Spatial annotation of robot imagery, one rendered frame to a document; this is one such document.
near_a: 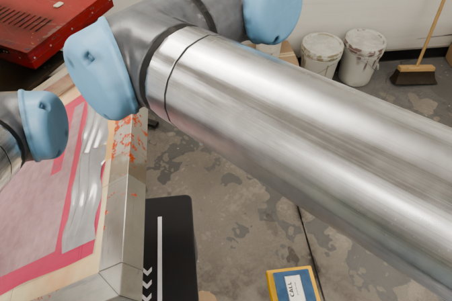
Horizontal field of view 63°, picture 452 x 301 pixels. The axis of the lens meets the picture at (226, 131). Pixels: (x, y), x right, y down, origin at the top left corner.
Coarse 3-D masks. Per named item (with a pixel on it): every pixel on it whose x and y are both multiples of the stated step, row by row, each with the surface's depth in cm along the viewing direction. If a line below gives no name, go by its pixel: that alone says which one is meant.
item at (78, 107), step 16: (80, 96) 82; (80, 112) 77; (80, 128) 74; (80, 144) 70; (48, 160) 74; (64, 160) 70; (16, 176) 78; (32, 176) 74; (48, 176) 70; (16, 192) 74
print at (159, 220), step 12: (156, 228) 112; (156, 240) 109; (156, 252) 107; (156, 264) 105; (144, 276) 102; (156, 276) 102; (144, 288) 100; (156, 288) 100; (144, 300) 98; (156, 300) 98
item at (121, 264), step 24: (120, 120) 60; (144, 120) 61; (120, 144) 56; (144, 144) 58; (120, 168) 53; (144, 168) 55; (120, 192) 50; (144, 192) 53; (120, 216) 47; (144, 216) 50; (120, 240) 45; (120, 264) 43; (72, 288) 45; (96, 288) 43; (120, 288) 41
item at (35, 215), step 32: (32, 192) 70; (64, 192) 64; (0, 224) 70; (32, 224) 64; (64, 224) 59; (96, 224) 55; (0, 256) 64; (32, 256) 59; (64, 256) 55; (0, 288) 59
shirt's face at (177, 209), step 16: (160, 208) 117; (176, 208) 117; (176, 224) 113; (144, 240) 109; (176, 240) 109; (144, 256) 106; (176, 256) 106; (192, 256) 106; (176, 272) 103; (192, 272) 103; (176, 288) 100; (192, 288) 100
